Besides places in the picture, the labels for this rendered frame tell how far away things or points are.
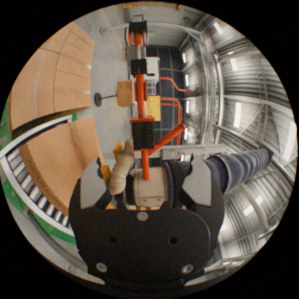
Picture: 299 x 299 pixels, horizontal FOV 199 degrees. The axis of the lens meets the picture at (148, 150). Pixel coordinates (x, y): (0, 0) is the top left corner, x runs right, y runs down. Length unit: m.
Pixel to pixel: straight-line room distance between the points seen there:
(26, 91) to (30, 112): 0.16
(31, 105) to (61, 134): 0.48
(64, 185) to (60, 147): 0.14
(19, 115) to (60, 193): 0.56
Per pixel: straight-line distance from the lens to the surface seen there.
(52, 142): 0.34
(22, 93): 0.79
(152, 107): 7.57
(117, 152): 0.35
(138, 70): 0.20
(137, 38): 0.30
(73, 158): 0.39
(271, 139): 5.09
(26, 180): 0.72
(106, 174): 0.26
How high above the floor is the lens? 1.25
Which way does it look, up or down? level
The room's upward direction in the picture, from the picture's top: 87 degrees clockwise
